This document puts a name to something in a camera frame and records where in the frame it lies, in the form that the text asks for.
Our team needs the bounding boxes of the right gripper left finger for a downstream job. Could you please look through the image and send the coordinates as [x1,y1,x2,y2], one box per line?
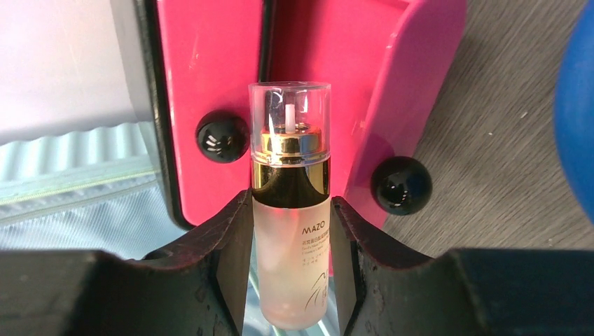
[1,190,254,335]

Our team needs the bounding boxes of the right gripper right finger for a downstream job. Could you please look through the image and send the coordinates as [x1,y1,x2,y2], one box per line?
[330,197,593,335]

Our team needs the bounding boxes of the light blue hard-shell suitcase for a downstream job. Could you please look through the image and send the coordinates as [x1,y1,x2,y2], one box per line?
[1,122,184,259]

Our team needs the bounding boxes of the black and pink drawer box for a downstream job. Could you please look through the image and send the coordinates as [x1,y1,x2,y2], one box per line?
[132,1,467,230]

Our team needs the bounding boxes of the blue plastic tub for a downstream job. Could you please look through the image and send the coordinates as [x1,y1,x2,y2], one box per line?
[553,1,593,221]

